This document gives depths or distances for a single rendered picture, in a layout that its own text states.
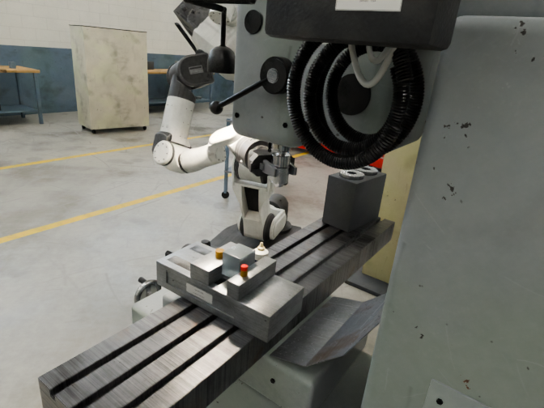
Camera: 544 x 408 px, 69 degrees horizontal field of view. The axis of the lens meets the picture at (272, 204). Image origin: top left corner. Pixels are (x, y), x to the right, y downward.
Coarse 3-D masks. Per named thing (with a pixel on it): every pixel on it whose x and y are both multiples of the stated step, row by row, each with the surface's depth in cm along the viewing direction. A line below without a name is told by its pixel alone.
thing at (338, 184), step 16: (336, 176) 140; (352, 176) 138; (368, 176) 144; (384, 176) 149; (336, 192) 141; (352, 192) 136; (368, 192) 143; (336, 208) 142; (352, 208) 138; (368, 208) 147; (336, 224) 144; (352, 224) 142
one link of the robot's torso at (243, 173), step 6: (234, 162) 173; (234, 168) 174; (240, 168) 171; (246, 168) 170; (240, 174) 172; (246, 174) 171; (252, 174) 170; (246, 180) 175; (252, 180) 173; (258, 180) 171; (264, 180) 171
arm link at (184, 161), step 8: (176, 144) 126; (176, 152) 123; (184, 152) 122; (192, 152) 120; (200, 152) 118; (176, 160) 122; (184, 160) 121; (192, 160) 120; (200, 160) 119; (208, 160) 118; (168, 168) 124; (176, 168) 123; (184, 168) 122; (192, 168) 122; (200, 168) 122
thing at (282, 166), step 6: (276, 162) 94; (282, 162) 94; (288, 162) 95; (282, 168) 94; (288, 168) 95; (282, 174) 95; (288, 174) 96; (270, 180) 96; (276, 180) 95; (282, 180) 95
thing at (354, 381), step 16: (144, 304) 125; (160, 304) 126; (352, 368) 107; (368, 368) 108; (240, 384) 101; (352, 384) 102; (224, 400) 107; (240, 400) 103; (256, 400) 99; (336, 400) 97; (352, 400) 97
